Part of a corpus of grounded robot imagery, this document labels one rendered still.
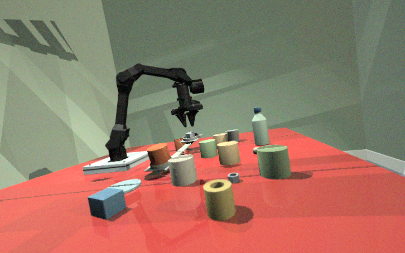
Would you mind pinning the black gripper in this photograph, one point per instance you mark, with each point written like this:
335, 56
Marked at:
185, 105

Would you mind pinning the grey hex nut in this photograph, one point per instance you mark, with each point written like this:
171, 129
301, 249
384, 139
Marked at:
233, 177

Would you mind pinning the grey bottle with dark blue cap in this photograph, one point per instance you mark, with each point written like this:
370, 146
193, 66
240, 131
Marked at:
260, 130

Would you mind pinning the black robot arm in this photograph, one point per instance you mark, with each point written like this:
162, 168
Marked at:
125, 82

